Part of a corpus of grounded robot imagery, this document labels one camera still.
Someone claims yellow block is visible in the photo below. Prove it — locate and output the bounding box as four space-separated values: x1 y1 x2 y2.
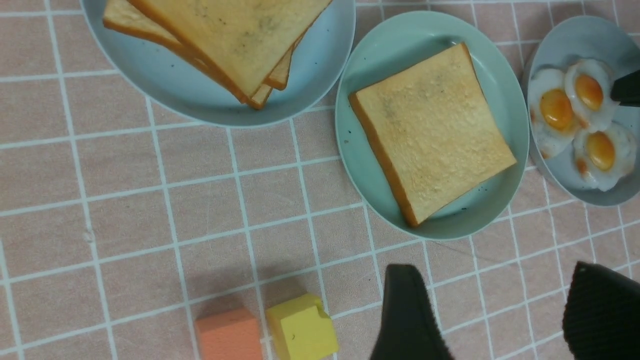
265 292 339 360

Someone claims light blue bread plate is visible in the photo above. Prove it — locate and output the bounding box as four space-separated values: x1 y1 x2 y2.
80 0 357 129

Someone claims orange block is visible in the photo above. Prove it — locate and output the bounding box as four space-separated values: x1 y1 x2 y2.
194 307 263 360

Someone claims grey blue egg plate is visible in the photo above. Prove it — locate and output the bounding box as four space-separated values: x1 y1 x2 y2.
521 15 640 207

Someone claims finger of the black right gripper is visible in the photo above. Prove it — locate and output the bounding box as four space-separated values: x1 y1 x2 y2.
610 69 640 108

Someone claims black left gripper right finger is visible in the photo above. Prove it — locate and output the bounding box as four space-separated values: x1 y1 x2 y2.
562 260 640 360

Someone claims toast slice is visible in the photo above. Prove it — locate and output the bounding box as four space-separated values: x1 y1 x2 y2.
263 34 304 91
102 0 274 110
348 42 517 228
131 0 330 101

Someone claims green centre plate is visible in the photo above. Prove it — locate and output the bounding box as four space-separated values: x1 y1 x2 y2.
334 10 530 241

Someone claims fried egg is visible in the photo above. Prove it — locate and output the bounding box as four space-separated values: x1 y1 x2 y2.
564 58 620 133
527 68 579 159
573 121 638 192

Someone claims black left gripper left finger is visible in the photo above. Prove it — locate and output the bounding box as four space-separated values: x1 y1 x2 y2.
370 264 454 360

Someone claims pink checkered tablecloth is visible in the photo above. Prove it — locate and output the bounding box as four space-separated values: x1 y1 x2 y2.
0 0 639 360

